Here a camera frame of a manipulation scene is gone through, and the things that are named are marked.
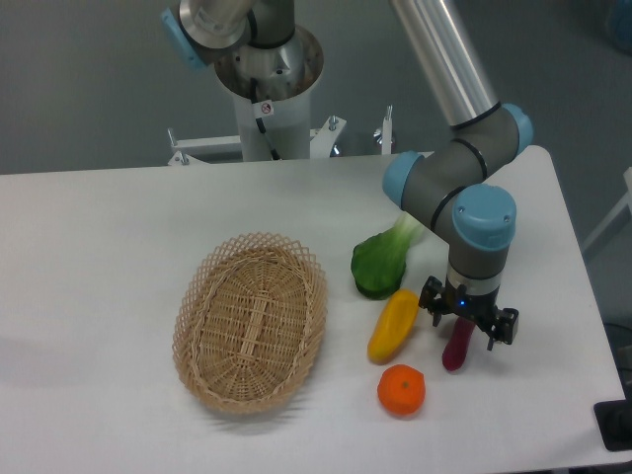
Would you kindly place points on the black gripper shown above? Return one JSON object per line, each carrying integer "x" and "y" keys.
{"x": 499, "y": 324}

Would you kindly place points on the black device at table edge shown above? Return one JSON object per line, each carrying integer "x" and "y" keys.
{"x": 614, "y": 423}

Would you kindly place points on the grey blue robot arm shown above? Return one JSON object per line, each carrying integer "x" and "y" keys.
{"x": 447, "y": 191}

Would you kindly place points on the purple sweet potato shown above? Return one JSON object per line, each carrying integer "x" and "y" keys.
{"x": 456, "y": 349}

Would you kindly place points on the woven wicker basket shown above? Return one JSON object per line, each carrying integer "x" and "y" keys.
{"x": 251, "y": 324}

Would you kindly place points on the green bok choy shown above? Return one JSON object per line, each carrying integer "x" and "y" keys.
{"x": 378, "y": 263}

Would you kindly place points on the white frame at right edge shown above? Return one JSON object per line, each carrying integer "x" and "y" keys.
{"x": 612, "y": 223}

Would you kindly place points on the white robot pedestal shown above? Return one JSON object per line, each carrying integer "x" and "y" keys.
{"x": 274, "y": 118}

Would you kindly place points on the orange tangerine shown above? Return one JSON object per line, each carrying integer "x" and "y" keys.
{"x": 401, "y": 390}

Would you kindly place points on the yellow mango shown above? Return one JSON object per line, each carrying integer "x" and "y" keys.
{"x": 393, "y": 326}

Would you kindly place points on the white metal bracket frame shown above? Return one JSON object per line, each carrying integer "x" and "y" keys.
{"x": 323, "y": 142}

